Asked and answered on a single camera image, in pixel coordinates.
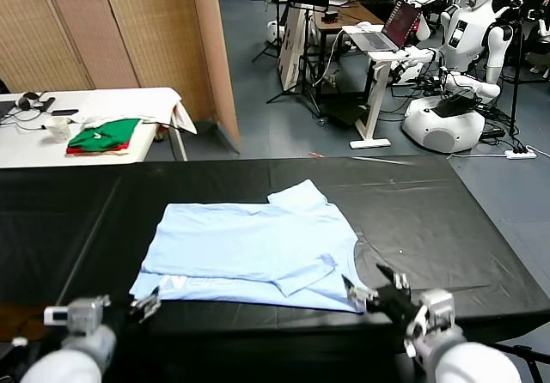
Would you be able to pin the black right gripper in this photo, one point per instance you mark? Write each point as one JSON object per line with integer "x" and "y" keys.
{"x": 395, "y": 310}

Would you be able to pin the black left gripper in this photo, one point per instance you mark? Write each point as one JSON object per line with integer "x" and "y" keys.
{"x": 117, "y": 306}

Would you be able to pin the light blue t-shirt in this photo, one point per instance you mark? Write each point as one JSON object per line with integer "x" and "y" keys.
{"x": 240, "y": 237}

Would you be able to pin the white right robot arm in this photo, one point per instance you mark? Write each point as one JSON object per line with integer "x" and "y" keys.
{"x": 468, "y": 363}

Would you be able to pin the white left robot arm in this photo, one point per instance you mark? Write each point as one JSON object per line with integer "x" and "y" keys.
{"x": 64, "y": 361}

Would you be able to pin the beige folded garment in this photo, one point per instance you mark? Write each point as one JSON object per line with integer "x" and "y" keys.
{"x": 121, "y": 152}

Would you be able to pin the red folded shirt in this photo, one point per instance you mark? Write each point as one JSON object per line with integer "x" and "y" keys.
{"x": 122, "y": 145}

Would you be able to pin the green folded shirt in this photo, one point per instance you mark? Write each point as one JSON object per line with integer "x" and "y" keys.
{"x": 103, "y": 134}

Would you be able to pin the black flat bag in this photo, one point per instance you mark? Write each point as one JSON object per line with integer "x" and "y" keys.
{"x": 344, "y": 114}

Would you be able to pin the white standing desk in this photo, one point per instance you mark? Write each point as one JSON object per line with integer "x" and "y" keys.
{"x": 374, "y": 95}

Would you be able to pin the clear plastic cup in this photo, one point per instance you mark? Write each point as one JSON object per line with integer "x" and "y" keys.
{"x": 59, "y": 129}

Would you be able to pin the white side table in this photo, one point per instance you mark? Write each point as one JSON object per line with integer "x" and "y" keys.
{"x": 26, "y": 151}

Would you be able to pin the black power adapter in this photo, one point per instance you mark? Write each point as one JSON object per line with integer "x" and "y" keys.
{"x": 493, "y": 132}

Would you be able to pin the white power strip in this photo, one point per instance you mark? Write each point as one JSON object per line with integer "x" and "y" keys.
{"x": 521, "y": 154}

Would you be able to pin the white draped cloth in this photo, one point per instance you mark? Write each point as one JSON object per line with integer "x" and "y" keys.
{"x": 129, "y": 104}

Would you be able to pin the black smartphone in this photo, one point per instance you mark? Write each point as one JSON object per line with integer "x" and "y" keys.
{"x": 64, "y": 111}

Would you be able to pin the black handheld remote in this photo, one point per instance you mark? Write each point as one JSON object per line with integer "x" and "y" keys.
{"x": 48, "y": 104}

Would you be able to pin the black white headphones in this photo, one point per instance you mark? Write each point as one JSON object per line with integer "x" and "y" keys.
{"x": 29, "y": 99}

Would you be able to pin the dark grey laptop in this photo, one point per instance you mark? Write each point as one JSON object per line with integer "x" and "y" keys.
{"x": 5, "y": 110}

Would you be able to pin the black tripod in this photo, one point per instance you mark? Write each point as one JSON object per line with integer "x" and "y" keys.
{"x": 277, "y": 22}
{"x": 306, "y": 56}

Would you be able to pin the silver laptop red screen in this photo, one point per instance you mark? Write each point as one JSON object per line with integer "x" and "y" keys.
{"x": 374, "y": 39}

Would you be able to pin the black light stand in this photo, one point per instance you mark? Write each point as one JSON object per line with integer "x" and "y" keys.
{"x": 517, "y": 78}

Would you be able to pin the white leaning board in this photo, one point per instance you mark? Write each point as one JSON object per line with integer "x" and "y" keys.
{"x": 292, "y": 44}

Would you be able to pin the wooden folding screen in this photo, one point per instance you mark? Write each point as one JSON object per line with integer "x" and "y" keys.
{"x": 129, "y": 35}

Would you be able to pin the white humanoid robot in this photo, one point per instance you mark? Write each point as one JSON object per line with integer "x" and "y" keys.
{"x": 464, "y": 35}

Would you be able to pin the brown wooden desk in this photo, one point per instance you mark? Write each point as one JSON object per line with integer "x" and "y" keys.
{"x": 356, "y": 13}

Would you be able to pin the small black box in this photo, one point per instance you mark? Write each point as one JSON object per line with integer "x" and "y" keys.
{"x": 330, "y": 16}

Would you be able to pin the white round device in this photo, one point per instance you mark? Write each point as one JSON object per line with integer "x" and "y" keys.
{"x": 273, "y": 31}

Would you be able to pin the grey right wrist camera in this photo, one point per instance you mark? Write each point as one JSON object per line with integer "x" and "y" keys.
{"x": 438, "y": 310}

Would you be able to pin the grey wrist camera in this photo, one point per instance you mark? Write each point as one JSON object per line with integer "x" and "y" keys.
{"x": 81, "y": 316}
{"x": 438, "y": 310}

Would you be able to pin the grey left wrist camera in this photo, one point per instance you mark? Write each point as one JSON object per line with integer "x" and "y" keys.
{"x": 81, "y": 316}

